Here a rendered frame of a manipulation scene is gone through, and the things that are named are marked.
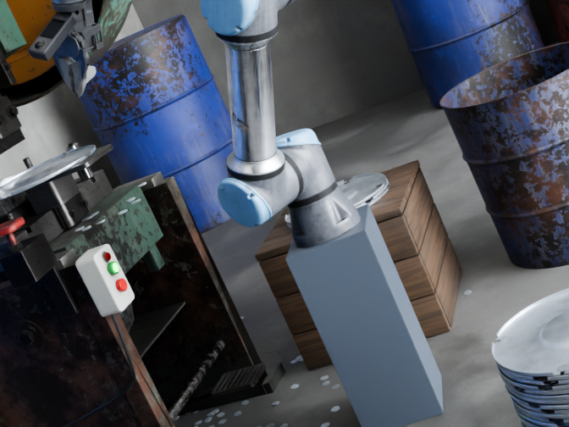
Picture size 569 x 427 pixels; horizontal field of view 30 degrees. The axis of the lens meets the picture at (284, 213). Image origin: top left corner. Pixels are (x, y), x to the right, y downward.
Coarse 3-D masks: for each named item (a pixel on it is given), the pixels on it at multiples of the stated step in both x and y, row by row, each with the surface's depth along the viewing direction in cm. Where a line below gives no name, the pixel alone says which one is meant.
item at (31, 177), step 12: (60, 156) 259; (72, 156) 251; (84, 156) 238; (36, 168) 259; (48, 168) 244; (60, 168) 240; (12, 180) 256; (24, 180) 241; (36, 180) 237; (0, 192) 244; (12, 192) 232
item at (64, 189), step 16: (96, 160) 237; (64, 176) 245; (32, 192) 242; (48, 192) 241; (64, 192) 243; (80, 192) 249; (48, 208) 243; (64, 208) 242; (80, 208) 247; (64, 224) 243
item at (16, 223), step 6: (6, 222) 215; (12, 222) 211; (18, 222) 212; (24, 222) 213; (0, 228) 211; (6, 228) 210; (12, 228) 210; (18, 228) 211; (0, 234) 210; (6, 234) 210; (12, 234) 213; (12, 240) 213
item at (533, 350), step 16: (544, 304) 185; (560, 304) 183; (512, 320) 184; (528, 320) 182; (544, 320) 179; (560, 320) 176; (512, 336) 179; (528, 336) 176; (544, 336) 173; (560, 336) 171; (496, 352) 176; (512, 352) 174; (528, 352) 171; (544, 352) 169; (560, 352) 167; (512, 368) 169; (528, 368) 167; (544, 368) 164
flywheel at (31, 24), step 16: (16, 0) 272; (32, 0) 270; (48, 0) 269; (96, 0) 264; (16, 16) 273; (32, 16) 272; (48, 16) 271; (96, 16) 269; (32, 32) 274; (16, 64) 275; (32, 64) 273; (48, 64) 272; (16, 80) 276
